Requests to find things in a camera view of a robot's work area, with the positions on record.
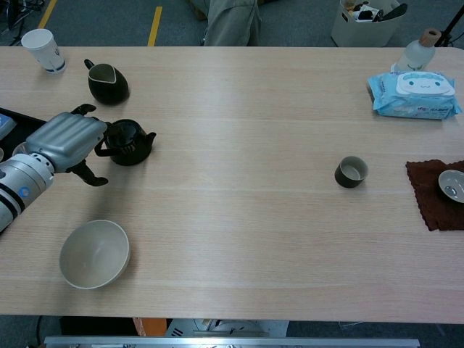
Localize black teapot with handle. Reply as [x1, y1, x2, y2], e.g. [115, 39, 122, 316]
[94, 118, 157, 167]

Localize blue white box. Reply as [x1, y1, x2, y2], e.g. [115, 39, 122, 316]
[0, 112, 18, 141]

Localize orange panel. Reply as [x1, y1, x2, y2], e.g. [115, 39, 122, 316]
[132, 317, 167, 337]

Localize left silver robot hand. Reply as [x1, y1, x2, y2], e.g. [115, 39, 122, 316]
[25, 104, 109, 187]

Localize aluminium rail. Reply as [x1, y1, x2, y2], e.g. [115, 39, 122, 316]
[43, 336, 421, 348]

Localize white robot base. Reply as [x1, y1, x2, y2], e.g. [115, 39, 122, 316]
[165, 318, 290, 338]

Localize dark pitcher beige inside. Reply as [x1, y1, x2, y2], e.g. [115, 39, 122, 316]
[83, 58, 131, 106]

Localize dark teacup beige inside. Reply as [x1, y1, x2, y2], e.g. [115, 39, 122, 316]
[333, 155, 369, 189]

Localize black utensil in bin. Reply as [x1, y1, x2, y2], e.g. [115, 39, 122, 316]
[376, 2, 409, 22]

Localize person legs khaki trousers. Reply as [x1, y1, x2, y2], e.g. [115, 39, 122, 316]
[202, 0, 262, 47]

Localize clear bottle wooden cap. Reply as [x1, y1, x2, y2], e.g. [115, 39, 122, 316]
[390, 28, 442, 73]

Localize blue wet wipes pack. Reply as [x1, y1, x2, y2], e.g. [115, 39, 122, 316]
[367, 70, 463, 121]

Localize black stand with cables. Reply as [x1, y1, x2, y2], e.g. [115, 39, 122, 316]
[0, 0, 28, 46]

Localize large beige bowl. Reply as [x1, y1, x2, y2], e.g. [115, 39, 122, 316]
[59, 219, 131, 290]

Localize white storage bin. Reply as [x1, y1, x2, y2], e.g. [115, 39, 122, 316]
[330, 0, 409, 48]

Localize small grey dish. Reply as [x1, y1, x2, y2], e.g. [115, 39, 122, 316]
[437, 169, 464, 203]

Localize black tripod leg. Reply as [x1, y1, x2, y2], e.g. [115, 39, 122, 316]
[434, 0, 464, 48]

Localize white paper cup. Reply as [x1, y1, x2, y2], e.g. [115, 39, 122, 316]
[20, 28, 67, 75]

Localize brown cloth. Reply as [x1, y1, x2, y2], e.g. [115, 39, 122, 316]
[405, 158, 464, 232]

